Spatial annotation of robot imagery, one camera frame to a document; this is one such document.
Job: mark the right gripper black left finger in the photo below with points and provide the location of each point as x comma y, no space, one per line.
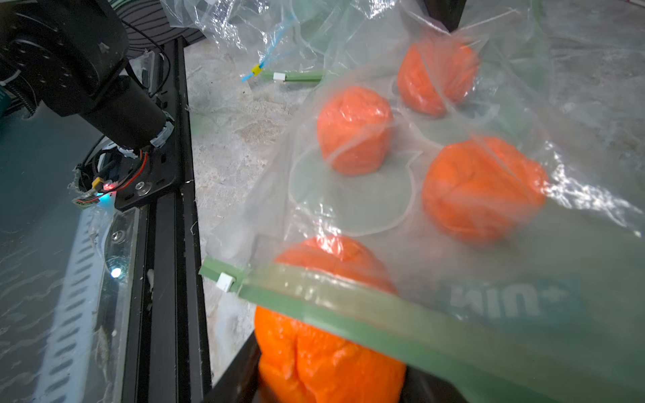
240,381

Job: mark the blue-zip clear bag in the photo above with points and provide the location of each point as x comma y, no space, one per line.
250,32

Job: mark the green-zip clear bag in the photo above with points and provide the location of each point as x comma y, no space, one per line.
313,41

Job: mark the white slotted cable duct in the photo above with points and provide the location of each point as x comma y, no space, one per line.
63,374

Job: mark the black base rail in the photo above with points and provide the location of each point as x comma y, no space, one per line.
166,352

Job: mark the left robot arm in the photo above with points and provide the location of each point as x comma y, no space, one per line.
72,55

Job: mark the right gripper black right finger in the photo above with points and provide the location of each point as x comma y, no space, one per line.
420,387

